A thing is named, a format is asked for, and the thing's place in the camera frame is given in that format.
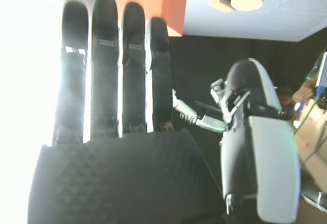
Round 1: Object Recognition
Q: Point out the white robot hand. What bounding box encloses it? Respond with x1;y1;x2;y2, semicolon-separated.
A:
27;0;301;224

